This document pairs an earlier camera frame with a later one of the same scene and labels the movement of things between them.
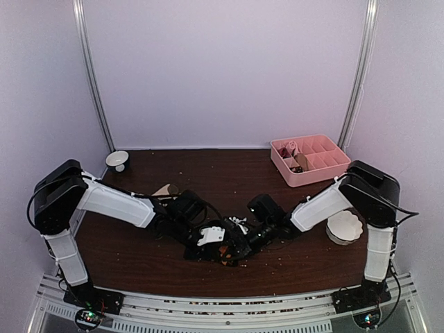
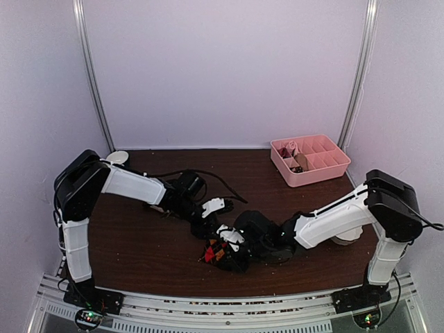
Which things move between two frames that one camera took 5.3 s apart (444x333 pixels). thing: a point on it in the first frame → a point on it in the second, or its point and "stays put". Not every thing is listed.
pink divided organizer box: x=301 y=160 stays put
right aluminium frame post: x=356 y=101 stays put
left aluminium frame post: x=80 y=16 stays put
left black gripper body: x=201 y=252 → x=202 y=229
